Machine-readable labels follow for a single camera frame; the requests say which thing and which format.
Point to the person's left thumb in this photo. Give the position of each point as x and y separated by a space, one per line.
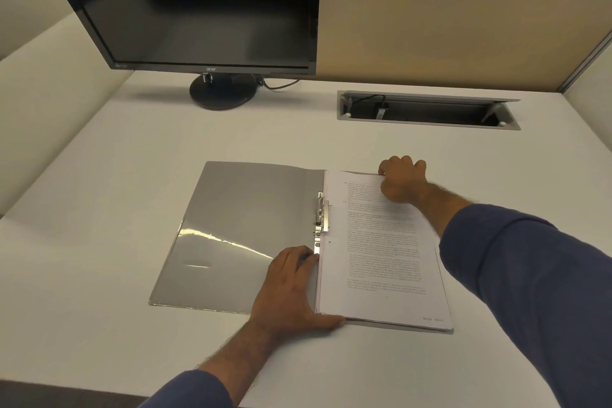
330 322

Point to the person's right hand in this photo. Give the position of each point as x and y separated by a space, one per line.
401 183

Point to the stack of printed papers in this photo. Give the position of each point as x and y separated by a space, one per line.
382 259

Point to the white side partition panel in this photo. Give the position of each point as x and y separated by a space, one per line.
43 106
593 97

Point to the person's left hand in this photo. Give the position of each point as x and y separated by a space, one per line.
287 293

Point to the black computer monitor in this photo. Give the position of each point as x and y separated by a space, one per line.
191 6

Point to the person's right forearm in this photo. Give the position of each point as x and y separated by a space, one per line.
516 288

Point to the person's right fingers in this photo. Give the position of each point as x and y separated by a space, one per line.
401 165

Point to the metal folder clip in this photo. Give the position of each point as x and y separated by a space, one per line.
323 216

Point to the beige desk partition panel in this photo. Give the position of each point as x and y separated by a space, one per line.
440 34

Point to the grey plastic file folder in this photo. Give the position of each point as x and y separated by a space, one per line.
239 211

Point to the person's left forearm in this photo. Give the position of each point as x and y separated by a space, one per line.
224 369

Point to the round black monitor stand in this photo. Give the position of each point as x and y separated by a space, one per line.
222 92

